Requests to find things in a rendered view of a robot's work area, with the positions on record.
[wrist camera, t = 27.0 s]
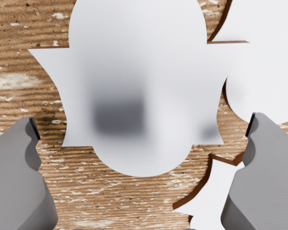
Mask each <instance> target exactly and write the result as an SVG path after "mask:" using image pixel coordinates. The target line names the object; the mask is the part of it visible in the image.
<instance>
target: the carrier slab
mask: <svg viewBox="0 0 288 230"><path fill-rule="evenodd" d="M197 1H198V3H199V5H200V7H201V10H202V12H203V16H204V19H205V24H206V30H207V40H208V39H209V38H210V36H211V35H212V33H213V32H214V30H215V29H216V27H217V25H218V24H219V22H220V20H221V17H222V14H223V11H224V8H225V6H226V3H227V0H197ZM76 2H77V0H0V135H2V134H3V133H4V132H5V131H6V130H8V129H9V128H10V127H11V126H12V125H14V124H15V123H16V122H17V121H18V120H19V119H21V118H23V117H30V116H32V117H34V119H35V121H36V124H37V128H38V131H39V135H40V138H41V140H39V141H38V143H37V145H36V150H37V152H38V154H39V156H40V158H41V161H42V164H41V166H40V168H39V170H38V172H40V173H41V174H42V176H43V179H44V181H45V183H46V185H47V187H48V189H49V191H50V193H51V195H52V197H53V199H54V203H55V207H56V210H57V214H58V222H57V225H56V226H55V228H54V229H53V230H74V229H84V230H184V229H190V224H189V214H184V213H180V212H176V211H173V207H172V204H173V203H175V202H177V201H179V200H181V199H183V198H184V197H186V196H187V195H189V194H190V193H191V192H192V191H193V190H194V189H195V188H196V186H197V185H198V184H199V183H200V182H201V180H202V179H203V178H204V176H205V174H206V172H207V169H208V164H209V156H210V154H213V155H216V156H219V157H222V158H225V159H228V160H231V161H233V160H234V159H235V158H236V157H237V156H239V155H240V154H241V153H243V152H244V151H245V149H246V146H247V143H248V138H247V137H246V136H245V134H246V131H247V128H248V125H249V122H246V121H244V120H242V119H241V118H240V117H238V116H237V115H236V114H235V113H234V112H233V111H232V110H231V109H230V108H229V106H228V105H227V104H226V102H225V99H224V96H223V92H222V91H221V96H220V100H219V106H218V110H217V115H216V119H217V126H218V129H219V133H220V135H221V138H222V140H223V142H224V144H210V145H192V147H191V150H190V152H189V154H188V156H187V157H186V159H185V160H184V161H183V162H182V163H181V164H180V165H178V166H177V167H176V168H174V169H172V170H170V171H168V172H166V173H163V174H160V175H156V176H151V177H135V176H129V175H126V174H122V173H120V172H117V171H115V170H113V169H111V168H110V167H108V166H107V165H106V164H104V163H103V162H102V161H101V160H100V158H99V157H98V156H97V155H96V153H95V151H94V149H93V146H62V144H63V142H64V138H65V134H66V129H67V118H66V114H65V111H64V108H63V104H62V101H61V98H60V95H59V91H58V89H57V87H56V85H55V84H54V82H53V80H52V79H51V78H50V76H49V75H48V73H47V72H46V71H45V69H44V68H43V67H42V66H41V64H40V63H39V62H38V61H37V59H36V58H35V57H34V56H33V55H32V54H31V53H30V52H29V50H28V49H29V48H32V47H42V46H69V22H70V18H71V14H72V11H73V8H74V6H75V4H76ZM278 126H279V127H281V128H282V129H283V130H284V131H285V132H286V133H288V122H285V123H281V124H278Z"/></svg>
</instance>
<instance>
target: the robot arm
mask: <svg viewBox="0 0 288 230"><path fill-rule="evenodd" d="M245 136H246V137H247V138H248V143H247V146H246V149H245V153H244V155H243V158H242V162H243V164H244V166H245V167H244V168H241V169H239V170H237V171H236V172H235V175H234V178H233V181H232V184H231V186H230V189H229V192H228V195H227V198H226V201H225V204H224V207H223V210H222V213H221V216H220V221H221V224H222V226H223V228H224V229H225V230H288V133H286V132H285V131H284V130H283V129H282V128H281V127H279V126H278V125H277V124H276V123H275V122H274V121H272V120H271V119H270V118H269V117H268V116H266V115H265V114H264V113H261V112H253V113H252V116H251V119H250V122H249V125H248V128H247V131H246V134H245ZM39 140H41V138H40V135H39V131H38V128H37V124H36V121H35V119H34V117H32V116H30V117H23V118H21V119H19V120H18V121H17V122H16V123H15V124H14V125H12V126H11V127H10V128H9V129H8V130H6V131H5V132H4V133H3V134H2V135H0V230H53V229H54V228H55V226H56V225H57V222H58V214H57V210H56V207H55V203H54V199H53V197H52V195H51V193H50V191H49V189H48V187H47V185H46V183H45V181H44V179H43V176H42V174H41V173H40V172H38V170H39V168H40V166H41V164H42V161H41V158H40V156H39V154H38V152H37V150H36V145H37V143H38V141H39Z"/></svg>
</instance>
